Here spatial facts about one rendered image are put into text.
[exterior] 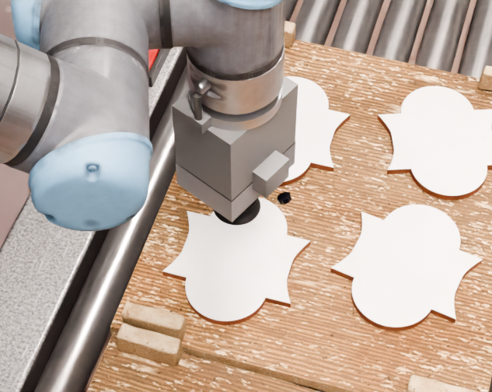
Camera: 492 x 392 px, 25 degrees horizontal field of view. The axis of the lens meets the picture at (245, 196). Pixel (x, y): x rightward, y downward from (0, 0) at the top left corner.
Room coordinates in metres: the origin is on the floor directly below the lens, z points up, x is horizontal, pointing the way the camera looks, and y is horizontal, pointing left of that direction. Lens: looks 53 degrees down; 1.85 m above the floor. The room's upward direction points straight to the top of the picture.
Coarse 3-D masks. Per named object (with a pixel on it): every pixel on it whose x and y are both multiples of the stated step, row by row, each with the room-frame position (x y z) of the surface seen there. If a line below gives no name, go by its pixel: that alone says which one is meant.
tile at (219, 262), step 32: (192, 224) 0.64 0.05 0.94; (224, 224) 0.64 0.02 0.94; (256, 224) 0.64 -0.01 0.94; (192, 256) 0.60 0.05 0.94; (224, 256) 0.60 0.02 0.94; (256, 256) 0.60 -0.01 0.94; (288, 256) 0.60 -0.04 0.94; (192, 288) 0.57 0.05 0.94; (224, 288) 0.57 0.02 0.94; (256, 288) 0.57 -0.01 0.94; (224, 320) 0.53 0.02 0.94
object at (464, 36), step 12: (300, 0) 1.03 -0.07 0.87; (384, 0) 1.03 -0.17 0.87; (432, 0) 1.03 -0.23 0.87; (384, 12) 1.01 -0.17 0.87; (468, 12) 1.01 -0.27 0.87; (336, 24) 0.99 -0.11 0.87; (420, 24) 0.99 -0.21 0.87; (468, 24) 0.99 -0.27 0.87; (372, 36) 0.97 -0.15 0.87; (420, 36) 0.97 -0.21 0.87; (372, 48) 0.95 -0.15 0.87; (456, 60) 0.93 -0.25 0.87; (456, 72) 0.91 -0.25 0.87; (108, 336) 0.56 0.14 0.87
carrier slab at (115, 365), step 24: (120, 360) 0.50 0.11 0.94; (144, 360) 0.50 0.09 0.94; (192, 360) 0.50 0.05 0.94; (96, 384) 0.47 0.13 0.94; (120, 384) 0.47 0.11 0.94; (144, 384) 0.47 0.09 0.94; (168, 384) 0.47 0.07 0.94; (192, 384) 0.47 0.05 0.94; (216, 384) 0.47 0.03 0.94; (240, 384) 0.47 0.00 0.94; (264, 384) 0.47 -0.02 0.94; (288, 384) 0.47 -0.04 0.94
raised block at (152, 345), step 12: (120, 336) 0.51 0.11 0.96; (132, 336) 0.51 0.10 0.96; (144, 336) 0.51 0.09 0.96; (156, 336) 0.51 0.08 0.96; (168, 336) 0.51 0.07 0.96; (120, 348) 0.50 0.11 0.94; (132, 348) 0.50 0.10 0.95; (144, 348) 0.50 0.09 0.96; (156, 348) 0.49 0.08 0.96; (168, 348) 0.49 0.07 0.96; (180, 348) 0.50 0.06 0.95; (156, 360) 0.49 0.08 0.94; (168, 360) 0.49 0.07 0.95
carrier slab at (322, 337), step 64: (320, 64) 0.86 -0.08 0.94; (384, 64) 0.86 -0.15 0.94; (384, 128) 0.77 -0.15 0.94; (320, 192) 0.69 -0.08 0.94; (384, 192) 0.69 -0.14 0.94; (320, 256) 0.61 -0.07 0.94; (192, 320) 0.54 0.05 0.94; (256, 320) 0.54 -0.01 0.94; (320, 320) 0.54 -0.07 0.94; (448, 320) 0.54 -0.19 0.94; (320, 384) 0.47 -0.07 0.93; (384, 384) 0.47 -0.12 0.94
